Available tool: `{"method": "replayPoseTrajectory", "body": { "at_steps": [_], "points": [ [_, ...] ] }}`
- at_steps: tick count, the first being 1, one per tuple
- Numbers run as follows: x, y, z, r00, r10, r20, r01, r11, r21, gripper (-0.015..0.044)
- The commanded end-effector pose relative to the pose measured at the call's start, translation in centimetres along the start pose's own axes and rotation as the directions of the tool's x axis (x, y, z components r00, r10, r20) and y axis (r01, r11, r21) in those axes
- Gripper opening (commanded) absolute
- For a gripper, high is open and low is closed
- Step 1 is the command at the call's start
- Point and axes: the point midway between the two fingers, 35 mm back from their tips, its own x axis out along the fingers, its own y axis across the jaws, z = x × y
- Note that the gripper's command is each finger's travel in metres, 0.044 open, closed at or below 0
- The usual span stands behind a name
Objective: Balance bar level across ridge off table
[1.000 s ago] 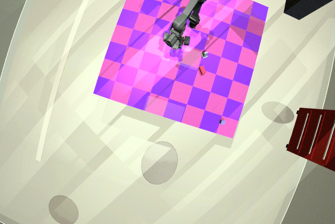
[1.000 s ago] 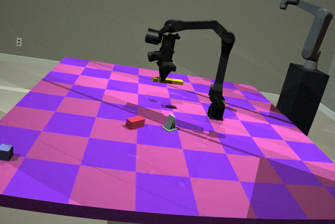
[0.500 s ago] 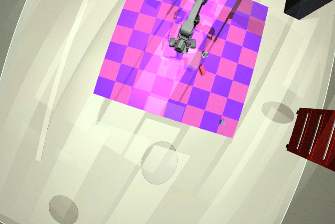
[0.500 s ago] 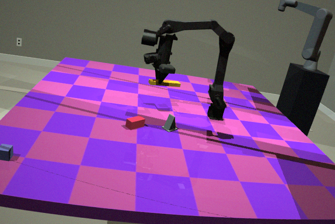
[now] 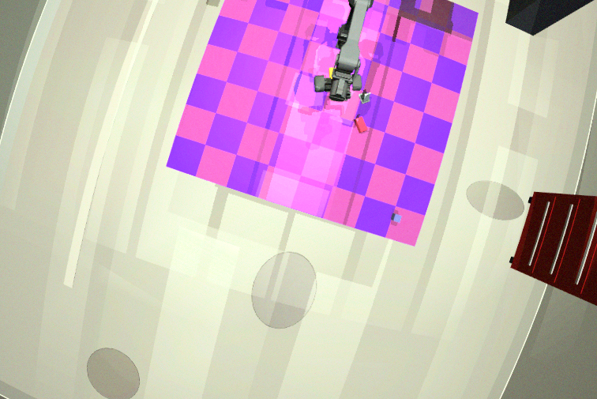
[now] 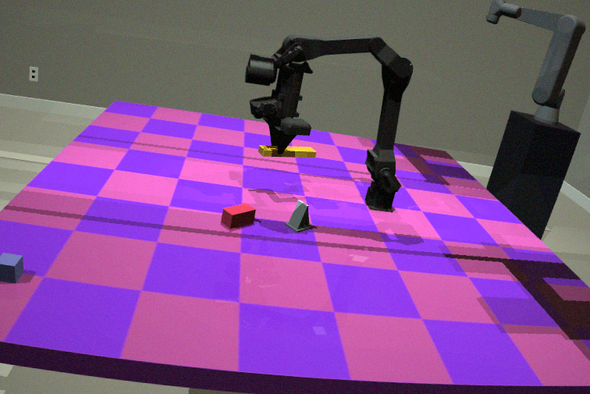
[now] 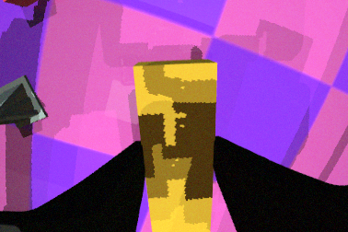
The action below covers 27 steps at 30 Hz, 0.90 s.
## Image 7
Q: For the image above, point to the yellow bar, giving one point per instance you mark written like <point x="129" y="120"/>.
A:
<point x="176" y="102"/>

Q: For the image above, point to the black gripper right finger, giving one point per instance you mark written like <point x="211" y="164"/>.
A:
<point x="263" y="196"/>

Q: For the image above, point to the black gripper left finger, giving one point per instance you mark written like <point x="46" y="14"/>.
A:
<point x="106" y="201"/>

